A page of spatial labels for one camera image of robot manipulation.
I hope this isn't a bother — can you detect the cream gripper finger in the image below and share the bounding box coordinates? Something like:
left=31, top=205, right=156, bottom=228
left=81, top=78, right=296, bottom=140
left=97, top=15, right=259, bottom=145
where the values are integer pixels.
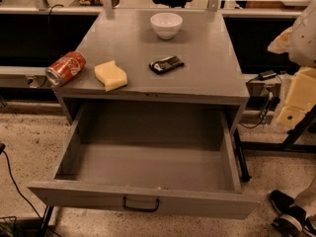
left=268, top=27, right=292, bottom=54
left=276, top=67, right=316, bottom=128

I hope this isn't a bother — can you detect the black rxbar chocolate wrapper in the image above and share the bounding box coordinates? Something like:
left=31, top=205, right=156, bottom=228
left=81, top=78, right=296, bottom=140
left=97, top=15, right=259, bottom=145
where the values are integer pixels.
left=148, top=56, right=185, bottom=75

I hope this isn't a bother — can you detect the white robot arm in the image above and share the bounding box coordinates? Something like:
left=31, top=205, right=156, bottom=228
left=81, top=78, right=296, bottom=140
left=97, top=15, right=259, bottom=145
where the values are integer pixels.
left=268, top=0, right=316, bottom=127

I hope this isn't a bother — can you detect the grey open top drawer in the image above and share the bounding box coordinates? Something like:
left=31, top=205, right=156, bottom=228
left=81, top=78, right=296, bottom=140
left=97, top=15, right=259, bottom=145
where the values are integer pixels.
left=29, top=100, right=260, bottom=219

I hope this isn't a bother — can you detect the black power adapter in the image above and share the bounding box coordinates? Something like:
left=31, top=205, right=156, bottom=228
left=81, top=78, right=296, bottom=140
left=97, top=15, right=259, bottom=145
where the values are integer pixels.
left=259, top=70, right=277, bottom=81

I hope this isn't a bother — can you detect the black table leg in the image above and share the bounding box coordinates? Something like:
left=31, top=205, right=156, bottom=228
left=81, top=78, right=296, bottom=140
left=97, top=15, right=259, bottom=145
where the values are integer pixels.
left=234, top=130, right=251, bottom=182

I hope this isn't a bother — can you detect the white ceramic bowl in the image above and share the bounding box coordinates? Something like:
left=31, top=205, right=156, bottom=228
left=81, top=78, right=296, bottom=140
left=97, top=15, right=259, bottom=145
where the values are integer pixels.
left=150, top=12, right=183, bottom=40

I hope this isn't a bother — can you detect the black sneaker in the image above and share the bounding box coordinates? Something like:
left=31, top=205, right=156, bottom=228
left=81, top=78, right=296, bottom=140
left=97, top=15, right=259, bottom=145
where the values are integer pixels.
left=269, top=190, right=316, bottom=237

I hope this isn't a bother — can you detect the grey cabinet table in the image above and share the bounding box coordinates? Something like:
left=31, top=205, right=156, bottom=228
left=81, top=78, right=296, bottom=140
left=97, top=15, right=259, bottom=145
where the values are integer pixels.
left=53, top=9, right=249, bottom=130

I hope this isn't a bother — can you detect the yellow sponge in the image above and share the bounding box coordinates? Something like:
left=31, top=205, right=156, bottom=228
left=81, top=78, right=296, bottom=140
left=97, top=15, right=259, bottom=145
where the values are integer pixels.
left=94, top=60, right=127, bottom=92

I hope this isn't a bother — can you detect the red soda can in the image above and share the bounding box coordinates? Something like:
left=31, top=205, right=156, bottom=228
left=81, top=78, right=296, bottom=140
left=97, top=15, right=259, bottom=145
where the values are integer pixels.
left=45, top=51, right=86, bottom=86

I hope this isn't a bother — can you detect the black drawer handle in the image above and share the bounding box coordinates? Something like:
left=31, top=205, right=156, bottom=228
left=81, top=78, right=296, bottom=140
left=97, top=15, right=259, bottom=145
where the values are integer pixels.
left=122, top=197, right=160, bottom=213

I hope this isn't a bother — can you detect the black floor cable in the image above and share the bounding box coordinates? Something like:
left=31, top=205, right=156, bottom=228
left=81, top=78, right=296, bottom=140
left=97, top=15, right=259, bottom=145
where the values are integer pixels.
left=0, top=143, right=63, bottom=237

